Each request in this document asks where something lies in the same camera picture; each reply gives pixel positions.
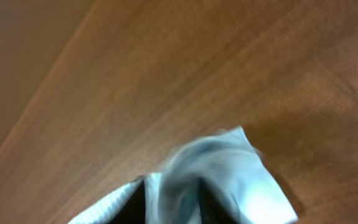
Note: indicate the light blue striped baby pants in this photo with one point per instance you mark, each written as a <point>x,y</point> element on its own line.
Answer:
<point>232,169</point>

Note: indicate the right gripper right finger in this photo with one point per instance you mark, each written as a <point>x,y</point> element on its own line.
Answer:
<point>211,210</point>

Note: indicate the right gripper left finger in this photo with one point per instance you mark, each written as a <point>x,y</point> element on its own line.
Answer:
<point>134,209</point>

